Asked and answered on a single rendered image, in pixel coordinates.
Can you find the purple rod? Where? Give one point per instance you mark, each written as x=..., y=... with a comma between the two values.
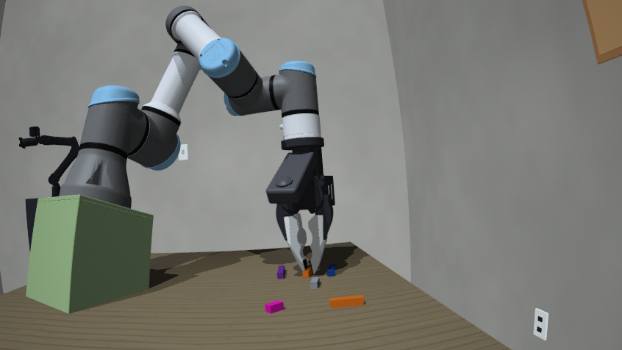
x=280, y=271

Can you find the magenta block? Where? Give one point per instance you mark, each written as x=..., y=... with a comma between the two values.
x=274, y=307

